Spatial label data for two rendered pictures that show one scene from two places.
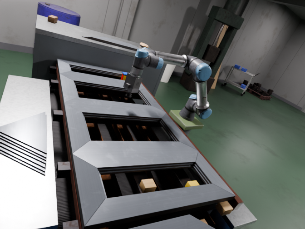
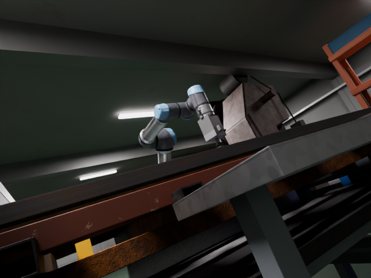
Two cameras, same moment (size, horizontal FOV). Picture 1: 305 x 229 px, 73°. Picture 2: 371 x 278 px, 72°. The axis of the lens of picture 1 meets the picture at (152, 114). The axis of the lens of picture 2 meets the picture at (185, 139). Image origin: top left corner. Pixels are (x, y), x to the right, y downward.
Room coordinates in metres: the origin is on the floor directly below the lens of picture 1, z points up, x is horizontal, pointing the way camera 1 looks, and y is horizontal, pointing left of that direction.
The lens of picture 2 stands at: (1.32, 1.30, 0.72)
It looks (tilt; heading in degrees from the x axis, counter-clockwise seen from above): 17 degrees up; 274
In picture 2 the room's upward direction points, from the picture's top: 22 degrees counter-clockwise
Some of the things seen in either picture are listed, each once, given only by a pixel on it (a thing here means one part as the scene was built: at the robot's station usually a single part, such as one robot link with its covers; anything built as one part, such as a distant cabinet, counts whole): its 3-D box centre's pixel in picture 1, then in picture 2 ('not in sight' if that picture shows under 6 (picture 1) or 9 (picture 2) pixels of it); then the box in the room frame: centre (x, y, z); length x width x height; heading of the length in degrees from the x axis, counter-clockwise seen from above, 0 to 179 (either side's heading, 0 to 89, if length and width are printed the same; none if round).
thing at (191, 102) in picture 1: (194, 102); not in sight; (1.82, -0.32, 0.90); 0.13 x 0.12 x 0.14; 36
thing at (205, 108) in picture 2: (136, 70); (204, 112); (1.27, 0.20, 1.13); 0.08 x 0.08 x 0.05
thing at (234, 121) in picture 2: not in sight; (268, 140); (0.17, -3.74, 1.51); 1.64 x 1.35 x 3.01; 47
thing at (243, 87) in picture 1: (239, 79); not in sight; (7.45, -2.40, 0.44); 0.93 x 0.57 x 0.88; 61
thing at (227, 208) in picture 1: (223, 207); not in sight; (0.77, -0.49, 0.79); 0.06 x 0.05 x 0.04; 125
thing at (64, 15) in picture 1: (56, 37); not in sight; (3.51, 2.06, 0.50); 0.67 x 0.66 x 1.00; 134
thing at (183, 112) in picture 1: (188, 112); not in sight; (1.82, -0.31, 0.78); 0.15 x 0.15 x 0.10
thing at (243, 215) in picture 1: (184, 146); not in sight; (1.39, -0.33, 0.67); 1.30 x 0.20 x 0.03; 35
